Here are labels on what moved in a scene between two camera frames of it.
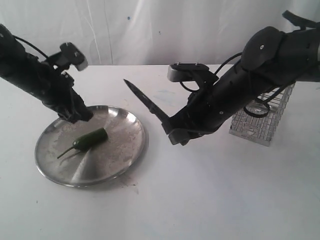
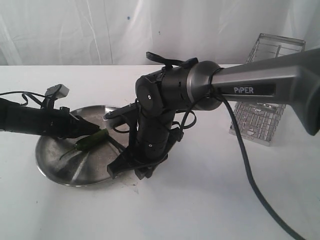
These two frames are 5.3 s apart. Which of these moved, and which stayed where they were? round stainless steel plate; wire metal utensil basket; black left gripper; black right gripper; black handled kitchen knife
Moved: black left gripper; black right gripper; black handled kitchen knife
Stayed: round stainless steel plate; wire metal utensil basket
